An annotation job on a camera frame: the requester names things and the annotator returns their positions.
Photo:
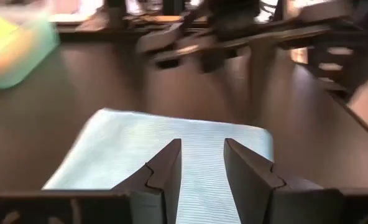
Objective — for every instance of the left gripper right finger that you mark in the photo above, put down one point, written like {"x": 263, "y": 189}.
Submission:
{"x": 280, "y": 205}

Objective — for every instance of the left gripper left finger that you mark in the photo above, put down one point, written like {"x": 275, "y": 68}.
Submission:
{"x": 109, "y": 208}

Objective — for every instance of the blue microfiber towel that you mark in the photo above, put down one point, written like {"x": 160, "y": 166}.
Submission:
{"x": 125, "y": 146}

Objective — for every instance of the teal plastic bin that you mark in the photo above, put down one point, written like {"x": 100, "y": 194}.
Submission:
{"x": 31, "y": 65}

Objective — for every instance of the orange microfiber towel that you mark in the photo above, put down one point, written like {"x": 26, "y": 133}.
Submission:
{"x": 3, "y": 43}

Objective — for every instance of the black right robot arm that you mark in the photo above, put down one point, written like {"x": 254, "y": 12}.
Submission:
{"x": 233, "y": 28}

